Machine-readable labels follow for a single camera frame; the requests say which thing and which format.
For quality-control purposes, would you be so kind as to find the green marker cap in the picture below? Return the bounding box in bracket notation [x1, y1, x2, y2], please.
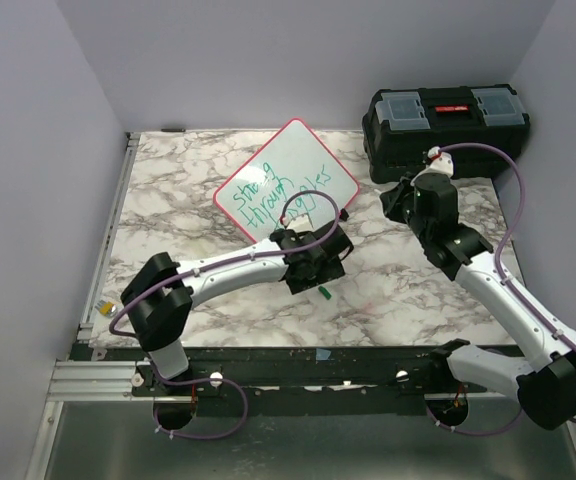
[318, 286, 332, 300]

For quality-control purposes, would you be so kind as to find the whiteboard with pink frame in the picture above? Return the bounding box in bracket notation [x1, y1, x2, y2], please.
[213, 118, 359, 242]

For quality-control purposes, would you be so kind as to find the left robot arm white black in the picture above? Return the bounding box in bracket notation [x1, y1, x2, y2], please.
[121, 221, 354, 395]

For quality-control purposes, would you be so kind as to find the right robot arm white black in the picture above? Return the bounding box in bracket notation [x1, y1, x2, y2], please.
[380, 173, 576, 430]

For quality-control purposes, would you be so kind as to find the black toolbox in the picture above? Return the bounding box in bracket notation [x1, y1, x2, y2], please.
[362, 84, 531, 184]

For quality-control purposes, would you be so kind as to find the small yellow connector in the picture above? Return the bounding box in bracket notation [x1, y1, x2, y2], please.
[95, 300, 117, 318]

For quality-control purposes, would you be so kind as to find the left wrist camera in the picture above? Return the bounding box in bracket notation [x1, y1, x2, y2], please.
[280, 213, 313, 232]

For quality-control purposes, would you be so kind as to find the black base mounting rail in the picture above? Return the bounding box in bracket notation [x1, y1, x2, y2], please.
[67, 344, 489, 417]

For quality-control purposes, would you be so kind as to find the aluminium frame rail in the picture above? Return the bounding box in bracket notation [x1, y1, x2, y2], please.
[47, 132, 140, 402]

